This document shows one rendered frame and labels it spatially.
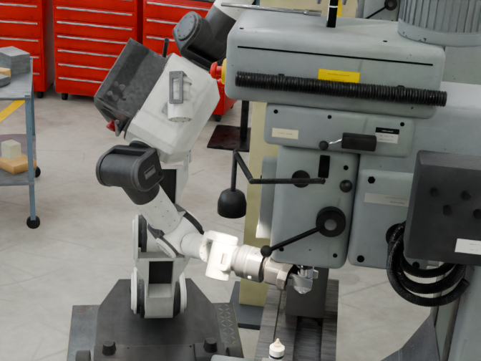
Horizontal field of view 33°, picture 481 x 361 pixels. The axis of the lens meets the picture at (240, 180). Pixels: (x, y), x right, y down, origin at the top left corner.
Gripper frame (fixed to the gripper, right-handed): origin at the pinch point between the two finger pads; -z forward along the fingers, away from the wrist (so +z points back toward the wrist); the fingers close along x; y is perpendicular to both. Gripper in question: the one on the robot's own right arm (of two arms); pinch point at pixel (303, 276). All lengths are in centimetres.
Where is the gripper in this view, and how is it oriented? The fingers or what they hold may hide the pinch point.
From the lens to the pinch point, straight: 213.0
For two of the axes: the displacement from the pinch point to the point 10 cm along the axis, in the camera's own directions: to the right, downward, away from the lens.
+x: 3.7, -3.6, 8.6
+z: -9.3, -2.1, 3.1
